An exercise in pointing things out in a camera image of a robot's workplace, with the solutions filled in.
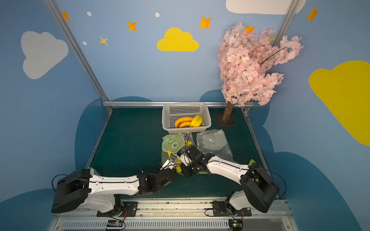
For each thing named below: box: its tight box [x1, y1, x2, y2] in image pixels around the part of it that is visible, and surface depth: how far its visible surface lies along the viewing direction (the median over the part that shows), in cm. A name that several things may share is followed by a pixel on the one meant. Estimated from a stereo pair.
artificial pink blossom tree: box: [217, 22, 304, 122], surface depth 72 cm
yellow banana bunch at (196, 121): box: [189, 114, 203, 128], surface depth 108 cm
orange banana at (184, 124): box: [174, 116, 194, 129], surface depth 111 cm
